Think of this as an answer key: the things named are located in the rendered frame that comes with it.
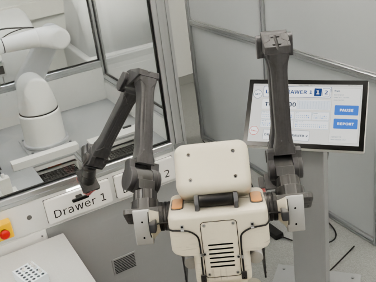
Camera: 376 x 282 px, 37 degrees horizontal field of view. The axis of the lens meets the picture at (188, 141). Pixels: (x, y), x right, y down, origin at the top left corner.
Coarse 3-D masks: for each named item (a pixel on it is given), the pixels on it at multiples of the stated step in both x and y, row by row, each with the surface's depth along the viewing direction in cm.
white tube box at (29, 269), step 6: (18, 270) 216; (30, 270) 216; (36, 270) 215; (42, 270) 214; (18, 276) 212; (24, 276) 212; (30, 276) 212; (36, 276) 211; (42, 276) 211; (48, 276) 213
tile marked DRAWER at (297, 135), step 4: (292, 132) 247; (296, 132) 246; (300, 132) 245; (304, 132) 245; (308, 132) 244; (292, 136) 246; (296, 136) 245; (300, 136) 245; (304, 136) 244; (308, 136) 244; (296, 140) 245; (300, 140) 244; (304, 140) 244; (308, 140) 243
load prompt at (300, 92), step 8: (264, 88) 256; (296, 88) 251; (304, 88) 249; (312, 88) 248; (320, 88) 247; (328, 88) 246; (264, 96) 255; (296, 96) 250; (304, 96) 249; (312, 96) 247; (320, 96) 246; (328, 96) 245
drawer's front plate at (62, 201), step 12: (108, 180) 246; (72, 192) 239; (96, 192) 245; (108, 192) 248; (48, 204) 235; (60, 204) 238; (72, 204) 241; (84, 204) 244; (96, 204) 247; (48, 216) 237; (60, 216) 240; (72, 216) 243
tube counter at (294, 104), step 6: (294, 102) 249; (300, 102) 248; (306, 102) 248; (312, 102) 247; (318, 102) 246; (324, 102) 245; (330, 102) 244; (294, 108) 249; (300, 108) 248; (306, 108) 247; (312, 108) 246; (318, 108) 245; (324, 108) 244
